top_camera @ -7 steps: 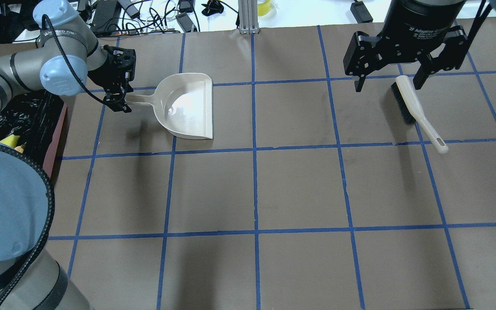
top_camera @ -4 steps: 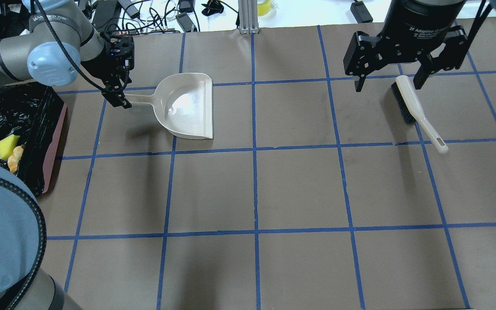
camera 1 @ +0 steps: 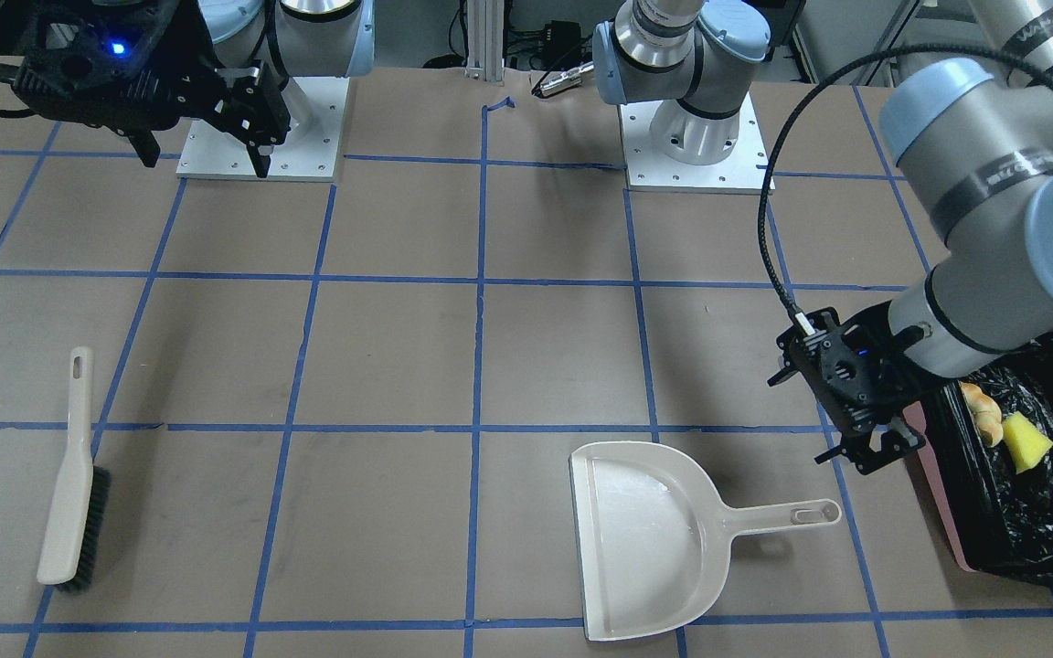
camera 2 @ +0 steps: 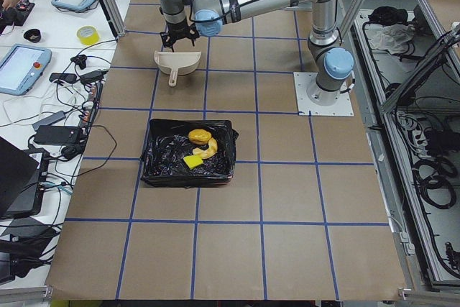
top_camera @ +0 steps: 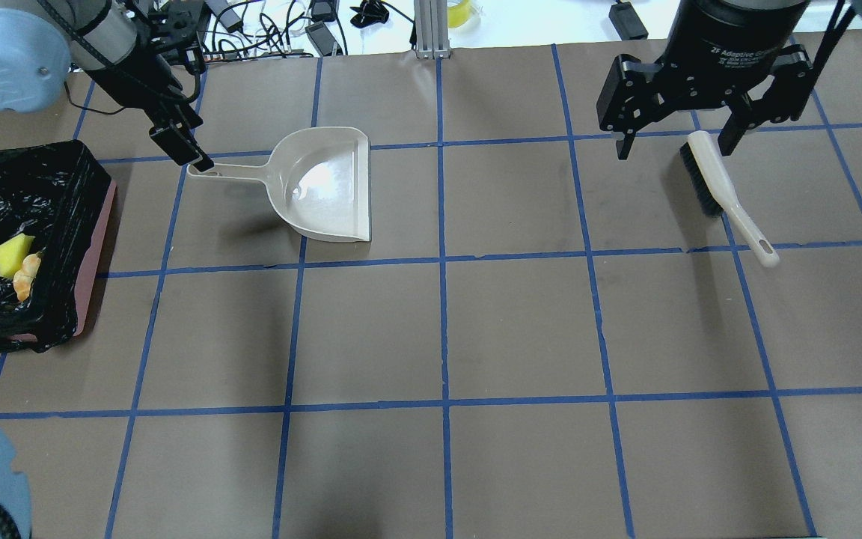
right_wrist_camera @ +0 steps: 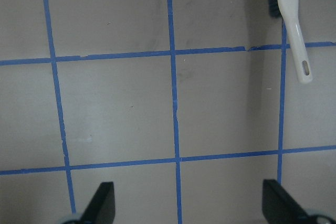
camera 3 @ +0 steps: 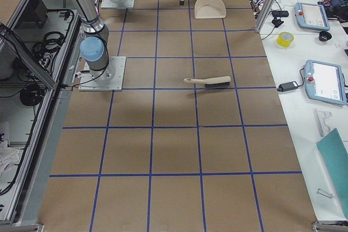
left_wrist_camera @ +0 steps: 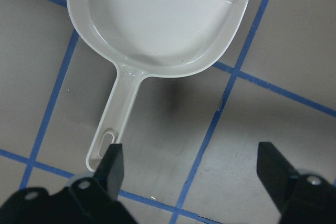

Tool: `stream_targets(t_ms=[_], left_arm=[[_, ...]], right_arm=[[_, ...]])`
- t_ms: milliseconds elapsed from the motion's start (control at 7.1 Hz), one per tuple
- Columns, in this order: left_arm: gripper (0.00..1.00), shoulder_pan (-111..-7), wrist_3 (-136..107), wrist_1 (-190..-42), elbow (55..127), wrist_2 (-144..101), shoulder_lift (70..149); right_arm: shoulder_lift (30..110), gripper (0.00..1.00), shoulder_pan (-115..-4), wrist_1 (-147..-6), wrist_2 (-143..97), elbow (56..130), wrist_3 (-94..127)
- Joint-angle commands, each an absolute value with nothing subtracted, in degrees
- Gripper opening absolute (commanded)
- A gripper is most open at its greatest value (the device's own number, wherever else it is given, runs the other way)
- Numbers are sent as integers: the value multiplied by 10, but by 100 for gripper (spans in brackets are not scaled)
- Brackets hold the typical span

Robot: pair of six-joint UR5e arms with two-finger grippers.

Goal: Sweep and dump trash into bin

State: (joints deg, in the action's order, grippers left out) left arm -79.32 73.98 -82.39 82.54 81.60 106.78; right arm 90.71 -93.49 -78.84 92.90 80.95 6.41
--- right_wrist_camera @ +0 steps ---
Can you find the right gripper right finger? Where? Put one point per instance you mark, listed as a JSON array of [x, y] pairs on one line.
[[279, 207]]

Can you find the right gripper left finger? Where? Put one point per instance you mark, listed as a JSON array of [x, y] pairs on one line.
[[101, 208]]

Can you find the beige hand brush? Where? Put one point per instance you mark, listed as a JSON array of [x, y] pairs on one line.
[[289, 11]]

